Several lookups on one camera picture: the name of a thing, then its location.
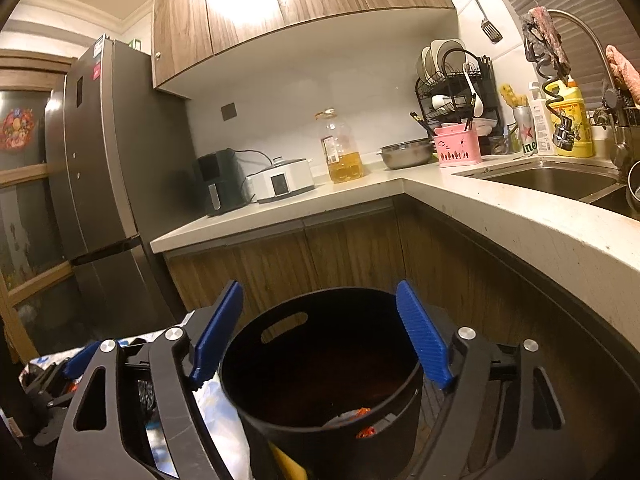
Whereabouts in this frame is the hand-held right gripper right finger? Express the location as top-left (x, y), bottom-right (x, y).
top-left (395, 279), bottom-right (583, 480)

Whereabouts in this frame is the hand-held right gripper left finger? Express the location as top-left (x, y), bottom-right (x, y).
top-left (52, 280), bottom-right (246, 480)

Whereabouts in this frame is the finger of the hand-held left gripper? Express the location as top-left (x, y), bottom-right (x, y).
top-left (22, 341), bottom-right (103, 412)

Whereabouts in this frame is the black round bin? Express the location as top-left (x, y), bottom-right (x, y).
top-left (220, 287), bottom-right (426, 480)

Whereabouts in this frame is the blue floral tablecloth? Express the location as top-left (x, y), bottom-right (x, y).
top-left (20, 309), bottom-right (253, 480)

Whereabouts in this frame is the orange snack wrapper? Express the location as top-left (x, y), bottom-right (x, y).
top-left (326, 406), bottom-right (377, 439)

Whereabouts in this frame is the wooden base cabinet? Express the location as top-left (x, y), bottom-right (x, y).
top-left (165, 194), bottom-right (640, 480)

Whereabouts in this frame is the yellow object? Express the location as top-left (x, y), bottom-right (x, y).
top-left (269, 441), bottom-right (307, 480)

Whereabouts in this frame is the black air fryer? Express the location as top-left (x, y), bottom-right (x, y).
top-left (196, 148), bottom-right (249, 218)

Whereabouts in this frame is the white electric cooker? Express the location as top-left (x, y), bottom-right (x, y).
top-left (244, 157), bottom-right (316, 205)

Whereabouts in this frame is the steel mixing bowl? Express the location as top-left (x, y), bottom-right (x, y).
top-left (378, 138), bottom-right (436, 170)

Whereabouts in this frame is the wooden glass door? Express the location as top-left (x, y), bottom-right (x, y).
top-left (0, 50), bottom-right (77, 363)

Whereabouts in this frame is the pink utensil holder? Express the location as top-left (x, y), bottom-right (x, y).
top-left (432, 126), bottom-right (484, 168)

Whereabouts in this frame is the cooking oil bottle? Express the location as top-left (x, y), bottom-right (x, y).
top-left (314, 107), bottom-right (365, 185)

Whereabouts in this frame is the grey steel refrigerator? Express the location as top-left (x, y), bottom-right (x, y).
top-left (44, 35), bottom-right (197, 322)

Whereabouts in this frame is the steel kitchen sink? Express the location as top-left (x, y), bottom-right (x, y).
top-left (452, 157), bottom-right (640, 221)

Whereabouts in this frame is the green drink can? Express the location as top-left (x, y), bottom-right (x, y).
top-left (512, 106), bottom-right (539, 156)

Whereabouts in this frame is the red door decoration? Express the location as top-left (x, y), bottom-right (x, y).
top-left (0, 107), bottom-right (39, 151)

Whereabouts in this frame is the black dish rack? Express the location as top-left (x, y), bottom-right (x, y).
top-left (414, 47), bottom-right (504, 154)

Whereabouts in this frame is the white pump bottle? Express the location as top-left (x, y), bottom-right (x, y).
top-left (528, 81), bottom-right (557, 156)

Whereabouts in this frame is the white ladle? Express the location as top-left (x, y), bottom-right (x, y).
top-left (462, 62), bottom-right (485, 116)

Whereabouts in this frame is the yellow scrubber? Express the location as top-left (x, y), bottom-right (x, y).
top-left (501, 85), bottom-right (529, 109)

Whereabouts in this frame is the yellow detergent bottle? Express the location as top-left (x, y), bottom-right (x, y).
top-left (545, 75), bottom-right (594, 159)

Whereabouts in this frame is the hanging slotted spatula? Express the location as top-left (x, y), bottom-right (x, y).
top-left (460, 0), bottom-right (504, 44)

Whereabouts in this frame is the dark dish cloth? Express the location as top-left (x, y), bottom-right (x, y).
top-left (520, 6), bottom-right (571, 81)

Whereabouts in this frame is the pink cloth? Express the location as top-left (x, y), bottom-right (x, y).
top-left (605, 45), bottom-right (640, 106)

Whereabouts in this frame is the steel kitchen faucet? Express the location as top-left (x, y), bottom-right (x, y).
top-left (545, 8), bottom-right (640, 171)

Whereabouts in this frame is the wooden wall cabinet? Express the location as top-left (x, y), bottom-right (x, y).
top-left (151, 0), bottom-right (457, 94)

